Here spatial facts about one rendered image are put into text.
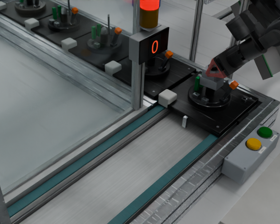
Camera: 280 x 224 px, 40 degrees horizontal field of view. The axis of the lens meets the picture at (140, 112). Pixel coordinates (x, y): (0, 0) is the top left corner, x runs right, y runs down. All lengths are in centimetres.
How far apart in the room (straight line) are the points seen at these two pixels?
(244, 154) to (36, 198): 58
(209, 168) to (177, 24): 107
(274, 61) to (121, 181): 72
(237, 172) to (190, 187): 16
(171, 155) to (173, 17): 106
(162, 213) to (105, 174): 22
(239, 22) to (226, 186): 47
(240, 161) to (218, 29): 101
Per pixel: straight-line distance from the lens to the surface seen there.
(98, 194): 103
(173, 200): 97
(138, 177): 107
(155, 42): 106
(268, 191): 119
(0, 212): 45
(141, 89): 118
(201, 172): 104
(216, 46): 182
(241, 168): 108
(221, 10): 219
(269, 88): 159
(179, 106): 123
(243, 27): 108
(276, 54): 147
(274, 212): 114
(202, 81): 123
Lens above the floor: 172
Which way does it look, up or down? 39 degrees down
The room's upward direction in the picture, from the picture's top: 2 degrees clockwise
